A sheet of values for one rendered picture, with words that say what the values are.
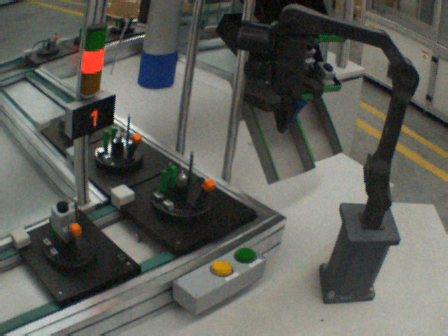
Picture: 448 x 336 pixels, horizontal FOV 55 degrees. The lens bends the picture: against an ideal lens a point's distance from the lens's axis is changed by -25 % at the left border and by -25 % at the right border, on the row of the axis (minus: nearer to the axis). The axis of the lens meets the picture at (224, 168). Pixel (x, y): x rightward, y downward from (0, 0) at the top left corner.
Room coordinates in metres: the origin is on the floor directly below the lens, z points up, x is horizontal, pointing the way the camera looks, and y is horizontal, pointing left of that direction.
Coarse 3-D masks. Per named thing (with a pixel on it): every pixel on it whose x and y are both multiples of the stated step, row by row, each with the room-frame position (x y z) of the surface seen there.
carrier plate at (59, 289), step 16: (48, 224) 0.84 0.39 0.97; (80, 224) 0.87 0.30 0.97; (32, 240) 0.77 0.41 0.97; (96, 240) 0.83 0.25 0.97; (32, 256) 0.71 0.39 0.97; (112, 256) 0.79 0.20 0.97; (128, 256) 0.80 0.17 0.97; (48, 272) 0.68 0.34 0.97; (64, 272) 0.69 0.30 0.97; (80, 272) 0.71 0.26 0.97; (96, 272) 0.72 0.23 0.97; (112, 272) 0.74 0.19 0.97; (128, 272) 0.75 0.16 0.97; (48, 288) 0.63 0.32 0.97; (64, 288) 0.64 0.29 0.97; (80, 288) 0.66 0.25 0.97; (96, 288) 0.68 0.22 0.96; (64, 304) 0.61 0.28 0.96
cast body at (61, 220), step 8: (64, 200) 0.80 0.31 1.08; (56, 208) 0.76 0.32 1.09; (64, 208) 0.76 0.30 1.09; (56, 216) 0.75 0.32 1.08; (64, 216) 0.75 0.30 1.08; (72, 216) 0.76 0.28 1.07; (56, 224) 0.75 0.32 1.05; (64, 224) 0.74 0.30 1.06; (56, 232) 0.75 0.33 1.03; (64, 232) 0.73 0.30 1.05; (64, 240) 0.73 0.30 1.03; (72, 240) 0.74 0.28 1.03
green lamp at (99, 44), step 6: (102, 30) 0.94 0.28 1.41; (90, 36) 0.93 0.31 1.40; (96, 36) 0.93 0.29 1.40; (102, 36) 0.94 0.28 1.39; (90, 42) 0.93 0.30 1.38; (96, 42) 0.93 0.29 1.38; (102, 42) 0.94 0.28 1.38; (84, 48) 0.94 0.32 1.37; (90, 48) 0.93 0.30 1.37; (96, 48) 0.93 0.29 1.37; (102, 48) 0.95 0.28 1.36
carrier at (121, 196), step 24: (120, 192) 1.00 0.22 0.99; (144, 192) 1.05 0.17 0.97; (168, 192) 1.03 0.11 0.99; (192, 192) 1.05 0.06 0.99; (216, 192) 1.09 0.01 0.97; (144, 216) 0.95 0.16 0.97; (168, 216) 0.96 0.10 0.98; (192, 216) 0.96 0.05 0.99; (216, 216) 1.00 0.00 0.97; (240, 216) 1.01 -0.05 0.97; (168, 240) 0.88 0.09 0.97; (192, 240) 0.90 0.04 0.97
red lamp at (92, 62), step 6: (84, 54) 0.94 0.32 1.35; (90, 54) 0.93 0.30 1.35; (96, 54) 0.93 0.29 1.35; (102, 54) 0.95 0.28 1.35; (84, 60) 0.94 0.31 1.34; (90, 60) 0.93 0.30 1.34; (96, 60) 0.94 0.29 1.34; (102, 60) 0.95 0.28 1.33; (84, 66) 0.93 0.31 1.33; (90, 66) 0.93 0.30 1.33; (96, 66) 0.94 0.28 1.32; (84, 72) 0.93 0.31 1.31; (90, 72) 0.93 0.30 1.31
